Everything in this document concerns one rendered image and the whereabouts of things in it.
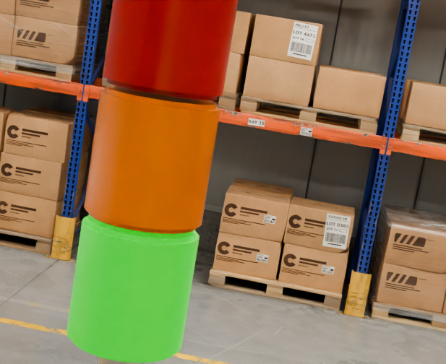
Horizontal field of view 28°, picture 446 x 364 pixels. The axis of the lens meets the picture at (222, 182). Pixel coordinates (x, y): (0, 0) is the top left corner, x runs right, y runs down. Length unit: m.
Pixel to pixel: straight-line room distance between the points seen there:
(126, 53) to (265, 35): 7.61
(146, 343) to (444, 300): 7.90
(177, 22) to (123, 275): 0.10
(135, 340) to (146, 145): 0.08
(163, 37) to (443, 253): 7.82
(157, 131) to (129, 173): 0.02
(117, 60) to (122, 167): 0.04
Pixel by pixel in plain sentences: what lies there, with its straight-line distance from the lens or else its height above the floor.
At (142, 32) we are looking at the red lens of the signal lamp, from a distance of 0.35.
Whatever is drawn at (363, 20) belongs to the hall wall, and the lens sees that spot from 9.25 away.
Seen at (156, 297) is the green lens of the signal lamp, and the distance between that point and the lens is 0.37.
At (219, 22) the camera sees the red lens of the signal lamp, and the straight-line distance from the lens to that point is 0.36.
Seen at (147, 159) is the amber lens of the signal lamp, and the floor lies 2.25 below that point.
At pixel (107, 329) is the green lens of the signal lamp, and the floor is 2.17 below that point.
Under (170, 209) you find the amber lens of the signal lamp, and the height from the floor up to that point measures 2.23.
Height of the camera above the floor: 2.30
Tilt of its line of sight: 10 degrees down
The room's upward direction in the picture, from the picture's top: 9 degrees clockwise
